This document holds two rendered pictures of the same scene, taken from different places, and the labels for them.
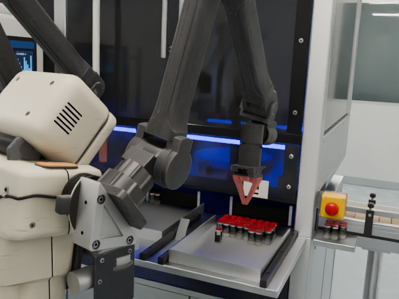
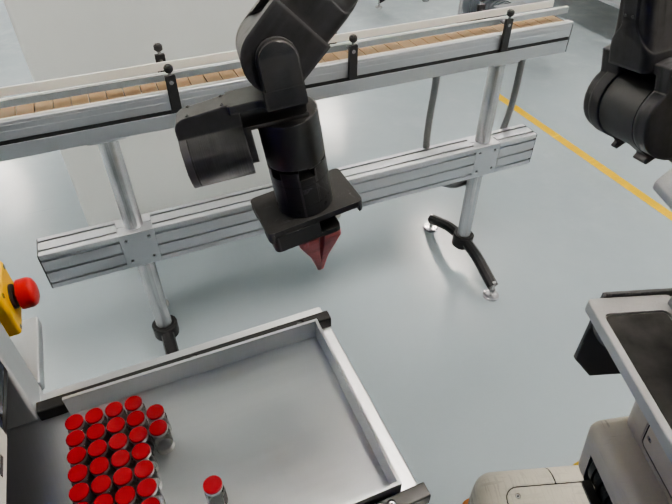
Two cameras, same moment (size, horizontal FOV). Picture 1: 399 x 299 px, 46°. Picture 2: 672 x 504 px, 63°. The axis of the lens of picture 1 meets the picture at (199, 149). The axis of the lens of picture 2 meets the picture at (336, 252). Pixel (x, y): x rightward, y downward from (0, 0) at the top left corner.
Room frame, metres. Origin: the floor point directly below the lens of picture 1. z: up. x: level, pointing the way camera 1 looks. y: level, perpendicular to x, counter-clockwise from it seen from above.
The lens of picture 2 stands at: (1.45, 0.22, 1.51)
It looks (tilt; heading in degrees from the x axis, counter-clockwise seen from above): 42 degrees down; 225
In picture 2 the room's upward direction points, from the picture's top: straight up
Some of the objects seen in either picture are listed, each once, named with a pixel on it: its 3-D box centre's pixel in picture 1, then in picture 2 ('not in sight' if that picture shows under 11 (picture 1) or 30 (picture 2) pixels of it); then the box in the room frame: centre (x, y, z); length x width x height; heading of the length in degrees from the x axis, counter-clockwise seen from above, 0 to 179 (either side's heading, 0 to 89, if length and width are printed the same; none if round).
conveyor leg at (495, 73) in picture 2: not in sight; (477, 163); (-0.07, -0.58, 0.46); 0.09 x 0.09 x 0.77; 68
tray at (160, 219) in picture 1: (151, 214); not in sight; (1.54, 0.16, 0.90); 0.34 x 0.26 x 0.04; 158
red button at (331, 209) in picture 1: (332, 209); (21, 294); (1.38, -0.42, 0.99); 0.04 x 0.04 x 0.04; 68
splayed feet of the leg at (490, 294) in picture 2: not in sight; (461, 246); (-0.07, -0.58, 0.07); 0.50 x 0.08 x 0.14; 68
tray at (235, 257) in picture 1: (233, 244); (223, 445); (1.31, -0.11, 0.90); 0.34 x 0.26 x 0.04; 157
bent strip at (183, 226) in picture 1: (175, 234); not in sight; (1.33, 0.06, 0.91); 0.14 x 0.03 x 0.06; 158
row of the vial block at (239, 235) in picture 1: (243, 232); (146, 469); (1.39, -0.15, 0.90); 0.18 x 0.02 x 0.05; 67
